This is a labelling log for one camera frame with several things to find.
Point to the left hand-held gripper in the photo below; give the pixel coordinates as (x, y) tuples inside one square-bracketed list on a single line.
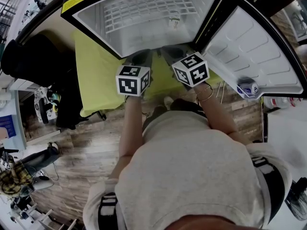
[(128, 85)]

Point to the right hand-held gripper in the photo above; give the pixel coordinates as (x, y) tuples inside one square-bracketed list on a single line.
[(192, 68)]

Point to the black mini fridge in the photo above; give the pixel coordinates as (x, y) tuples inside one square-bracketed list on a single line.
[(156, 39)]

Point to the white wire fridge shelf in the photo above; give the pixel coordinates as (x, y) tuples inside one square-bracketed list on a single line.
[(107, 30)]

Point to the person's right forearm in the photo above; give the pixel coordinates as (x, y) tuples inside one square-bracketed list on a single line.
[(216, 114)]

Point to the person's left forearm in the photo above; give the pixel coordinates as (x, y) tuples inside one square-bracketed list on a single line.
[(132, 123)]

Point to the white fridge door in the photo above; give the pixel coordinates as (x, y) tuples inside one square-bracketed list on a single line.
[(251, 44)]

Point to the green tablecloth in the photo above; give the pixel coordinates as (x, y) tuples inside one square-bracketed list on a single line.
[(96, 80)]

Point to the thin gold bangle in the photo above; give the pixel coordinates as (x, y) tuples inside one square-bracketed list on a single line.
[(208, 98)]

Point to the white green paper tag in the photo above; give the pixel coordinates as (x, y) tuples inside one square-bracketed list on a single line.
[(175, 23)]

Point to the blue white drink can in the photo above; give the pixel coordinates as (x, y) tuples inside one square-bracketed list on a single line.
[(247, 86)]

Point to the teal yellow small item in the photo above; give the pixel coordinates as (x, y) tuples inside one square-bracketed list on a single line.
[(54, 99)]

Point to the wrapped water bottle pack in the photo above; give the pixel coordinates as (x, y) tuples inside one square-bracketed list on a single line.
[(275, 103)]

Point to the black white patterned bag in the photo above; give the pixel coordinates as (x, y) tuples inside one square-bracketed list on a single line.
[(38, 102)]

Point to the black office chair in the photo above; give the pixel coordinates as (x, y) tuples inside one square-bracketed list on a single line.
[(36, 61)]

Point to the person's beige shirt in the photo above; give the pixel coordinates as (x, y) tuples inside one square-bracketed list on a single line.
[(187, 171)]

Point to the white desk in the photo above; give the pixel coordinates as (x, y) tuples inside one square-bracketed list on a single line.
[(22, 85)]

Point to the white table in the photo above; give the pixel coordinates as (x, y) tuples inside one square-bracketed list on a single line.
[(287, 140)]

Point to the blue perforated basket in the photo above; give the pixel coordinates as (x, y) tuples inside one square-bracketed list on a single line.
[(7, 126)]

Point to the black standing fan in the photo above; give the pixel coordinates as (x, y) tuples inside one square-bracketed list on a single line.
[(297, 200)]

